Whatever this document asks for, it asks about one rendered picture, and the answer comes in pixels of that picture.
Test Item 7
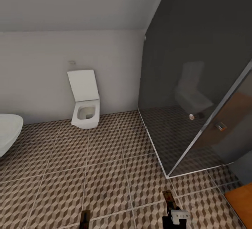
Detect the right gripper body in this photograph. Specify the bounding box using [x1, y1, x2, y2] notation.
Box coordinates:
[162, 216, 186, 229]

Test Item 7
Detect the mousetrap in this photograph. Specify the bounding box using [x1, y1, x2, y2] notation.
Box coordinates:
[163, 189, 179, 212]
[79, 210, 91, 229]

